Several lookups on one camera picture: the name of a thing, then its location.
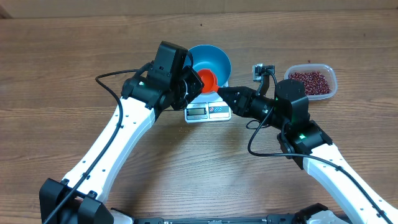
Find clear plastic container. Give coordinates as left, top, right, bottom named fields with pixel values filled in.
left=284, top=63, right=338, bottom=100

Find teal metal bowl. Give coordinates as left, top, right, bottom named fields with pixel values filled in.
left=188, top=45, right=232, bottom=86

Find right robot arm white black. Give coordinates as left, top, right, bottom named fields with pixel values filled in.
left=217, top=80, right=397, bottom=223

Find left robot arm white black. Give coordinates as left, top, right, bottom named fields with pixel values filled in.
left=39, top=41, right=204, bottom=223

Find white digital kitchen scale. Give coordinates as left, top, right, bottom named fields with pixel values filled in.
left=184, top=92, right=232, bottom=123

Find orange measuring scoop blue handle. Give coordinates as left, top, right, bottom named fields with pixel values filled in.
left=197, top=68, right=219, bottom=94

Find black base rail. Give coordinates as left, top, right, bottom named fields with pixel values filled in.
left=110, top=203, right=352, bottom=224

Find red beans in container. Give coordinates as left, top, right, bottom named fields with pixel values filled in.
left=289, top=71, right=331, bottom=96

